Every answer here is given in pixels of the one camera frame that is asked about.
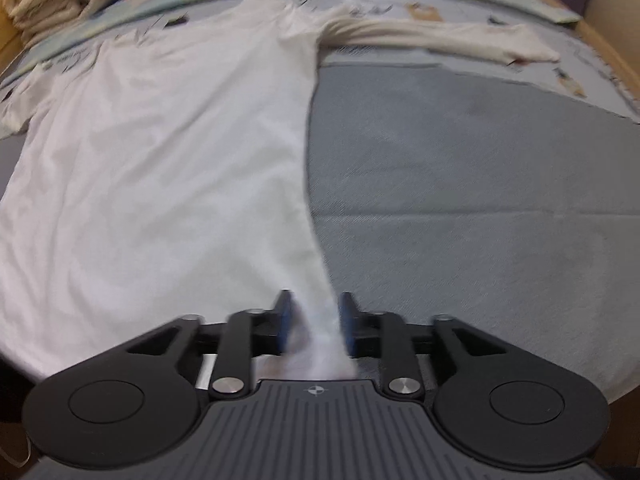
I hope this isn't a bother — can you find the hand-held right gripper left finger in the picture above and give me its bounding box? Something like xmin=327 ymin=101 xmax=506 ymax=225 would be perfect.
xmin=125 ymin=289 xmax=293 ymax=401

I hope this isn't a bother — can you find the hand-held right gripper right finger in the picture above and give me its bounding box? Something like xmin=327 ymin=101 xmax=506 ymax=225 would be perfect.
xmin=337 ymin=291 xmax=508 ymax=401

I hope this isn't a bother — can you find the white long-sleeved shirt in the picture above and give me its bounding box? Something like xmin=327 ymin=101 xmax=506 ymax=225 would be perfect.
xmin=0 ymin=0 xmax=561 ymax=396

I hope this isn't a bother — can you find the cream folded blanket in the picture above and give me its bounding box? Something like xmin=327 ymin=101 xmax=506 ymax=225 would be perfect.
xmin=2 ymin=0 xmax=121 ymax=41

